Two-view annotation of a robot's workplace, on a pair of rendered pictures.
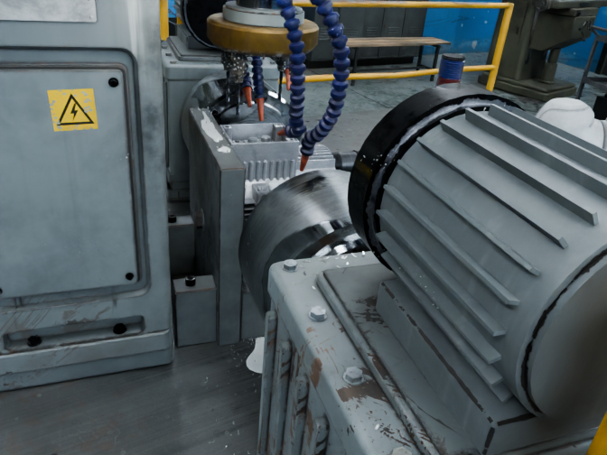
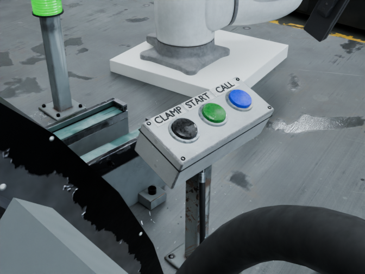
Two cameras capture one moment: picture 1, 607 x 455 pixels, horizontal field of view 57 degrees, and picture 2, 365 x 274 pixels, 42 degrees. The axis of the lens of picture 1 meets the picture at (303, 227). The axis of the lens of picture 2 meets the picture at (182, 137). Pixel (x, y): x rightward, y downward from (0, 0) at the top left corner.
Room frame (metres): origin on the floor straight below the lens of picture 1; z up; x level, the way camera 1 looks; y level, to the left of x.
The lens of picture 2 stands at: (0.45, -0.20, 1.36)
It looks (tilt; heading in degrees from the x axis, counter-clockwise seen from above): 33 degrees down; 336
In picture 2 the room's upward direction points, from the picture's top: 1 degrees clockwise
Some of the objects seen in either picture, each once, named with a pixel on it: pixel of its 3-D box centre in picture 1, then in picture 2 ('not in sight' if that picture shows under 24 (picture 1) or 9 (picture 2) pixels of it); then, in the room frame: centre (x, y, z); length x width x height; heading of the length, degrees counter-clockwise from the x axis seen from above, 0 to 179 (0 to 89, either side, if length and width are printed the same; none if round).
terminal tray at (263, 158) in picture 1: (257, 152); not in sight; (0.94, 0.10, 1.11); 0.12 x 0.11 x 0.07; 112
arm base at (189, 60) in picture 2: not in sight; (179, 44); (1.55, -0.68, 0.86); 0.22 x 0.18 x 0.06; 28
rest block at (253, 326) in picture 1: (251, 301); not in sight; (0.83, 0.08, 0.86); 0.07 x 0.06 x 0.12; 22
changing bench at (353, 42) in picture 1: (389, 60); not in sight; (6.31, -0.77, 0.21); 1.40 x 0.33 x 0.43; 121
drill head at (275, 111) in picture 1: (236, 126); not in sight; (1.27, 0.18, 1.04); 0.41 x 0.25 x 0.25; 22
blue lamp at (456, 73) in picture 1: (451, 68); not in sight; (1.44, -0.33, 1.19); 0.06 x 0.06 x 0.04
